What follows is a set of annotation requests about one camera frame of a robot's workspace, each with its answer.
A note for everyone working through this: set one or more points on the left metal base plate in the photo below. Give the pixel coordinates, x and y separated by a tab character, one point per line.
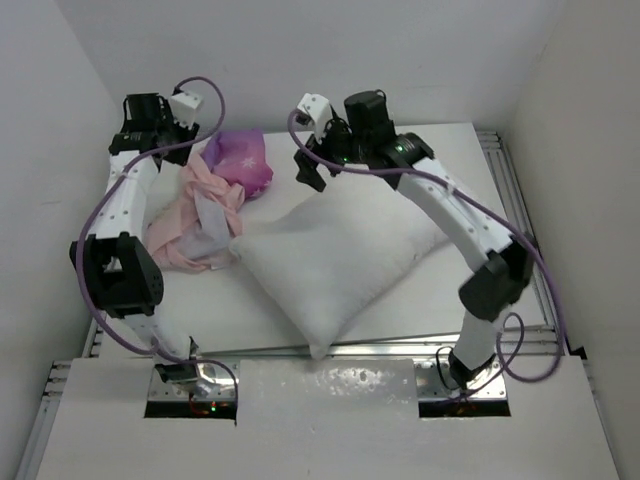
200	385

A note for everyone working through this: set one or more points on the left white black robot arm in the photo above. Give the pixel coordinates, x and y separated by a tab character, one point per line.
119	280

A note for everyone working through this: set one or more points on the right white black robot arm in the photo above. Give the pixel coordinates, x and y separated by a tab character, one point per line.
501	268

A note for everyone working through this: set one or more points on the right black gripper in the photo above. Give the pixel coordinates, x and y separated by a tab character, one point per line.
308	171

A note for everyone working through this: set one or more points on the white pillow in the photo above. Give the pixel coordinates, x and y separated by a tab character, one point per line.
357	261

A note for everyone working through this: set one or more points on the white front cover board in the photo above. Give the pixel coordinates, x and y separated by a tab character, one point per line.
335	420

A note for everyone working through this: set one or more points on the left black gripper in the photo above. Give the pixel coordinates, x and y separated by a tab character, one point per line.
168	121

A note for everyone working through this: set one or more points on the pink purple pillowcase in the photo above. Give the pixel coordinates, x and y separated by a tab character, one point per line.
193	232

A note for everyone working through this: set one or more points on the aluminium frame rail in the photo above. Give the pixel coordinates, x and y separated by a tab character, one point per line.
512	199

